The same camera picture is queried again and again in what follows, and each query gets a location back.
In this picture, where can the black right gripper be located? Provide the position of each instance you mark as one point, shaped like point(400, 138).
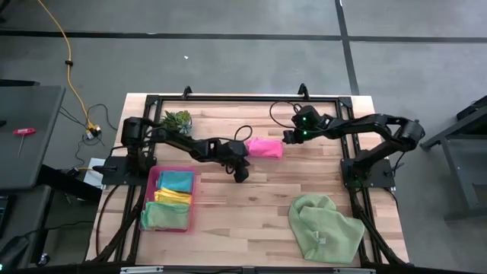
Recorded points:
point(310, 122)

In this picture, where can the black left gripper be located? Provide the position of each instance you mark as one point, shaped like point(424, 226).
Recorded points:
point(234, 152)

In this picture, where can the pink microfiber towel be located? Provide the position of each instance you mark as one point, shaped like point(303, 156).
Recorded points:
point(264, 148)

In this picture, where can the blue microfiber towel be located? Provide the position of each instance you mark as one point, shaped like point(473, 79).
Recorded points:
point(177, 180)

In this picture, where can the yellow microfiber towel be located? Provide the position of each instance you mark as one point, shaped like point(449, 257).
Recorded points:
point(171, 197)

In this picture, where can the pink translucent plastic tray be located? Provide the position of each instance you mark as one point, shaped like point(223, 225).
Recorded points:
point(150, 182)

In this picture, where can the green microfiber towel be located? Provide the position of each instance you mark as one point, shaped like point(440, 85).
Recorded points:
point(323, 232)
point(165, 217)

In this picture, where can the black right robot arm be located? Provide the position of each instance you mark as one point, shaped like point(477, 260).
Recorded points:
point(369, 123)

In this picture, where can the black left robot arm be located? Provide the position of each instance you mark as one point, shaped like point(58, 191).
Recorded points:
point(182, 142)

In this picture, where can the potted succulent plant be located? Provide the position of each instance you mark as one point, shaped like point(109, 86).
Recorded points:
point(177, 121)

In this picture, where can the yellow power plug connector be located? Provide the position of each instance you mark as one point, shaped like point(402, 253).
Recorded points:
point(93, 131)

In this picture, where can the white paper sheet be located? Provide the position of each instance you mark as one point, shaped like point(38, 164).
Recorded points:
point(90, 182)

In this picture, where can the grey metal stand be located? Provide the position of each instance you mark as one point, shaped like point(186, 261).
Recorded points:
point(460, 190)

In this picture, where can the black angled bar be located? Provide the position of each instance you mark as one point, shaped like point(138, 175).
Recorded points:
point(64, 182)

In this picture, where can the grey side table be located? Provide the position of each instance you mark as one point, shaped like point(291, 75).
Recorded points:
point(34, 114)

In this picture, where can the black desk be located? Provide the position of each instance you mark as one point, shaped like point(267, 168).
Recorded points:
point(23, 213)

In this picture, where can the black computer mouse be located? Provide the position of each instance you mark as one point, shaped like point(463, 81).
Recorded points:
point(13, 253)

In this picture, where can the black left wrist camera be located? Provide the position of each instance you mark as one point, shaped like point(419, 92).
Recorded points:
point(240, 175)

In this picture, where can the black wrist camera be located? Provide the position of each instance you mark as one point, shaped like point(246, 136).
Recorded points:
point(290, 137)
point(240, 175)

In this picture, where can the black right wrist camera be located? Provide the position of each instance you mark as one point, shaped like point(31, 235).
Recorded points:
point(290, 137)

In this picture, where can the black metal table frame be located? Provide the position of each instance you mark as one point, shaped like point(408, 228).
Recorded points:
point(247, 99)

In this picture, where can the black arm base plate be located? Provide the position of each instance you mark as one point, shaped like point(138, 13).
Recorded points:
point(114, 177)
point(384, 179)

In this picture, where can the silver metal bracket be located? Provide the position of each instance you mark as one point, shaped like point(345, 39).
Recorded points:
point(354, 271)
point(141, 270)

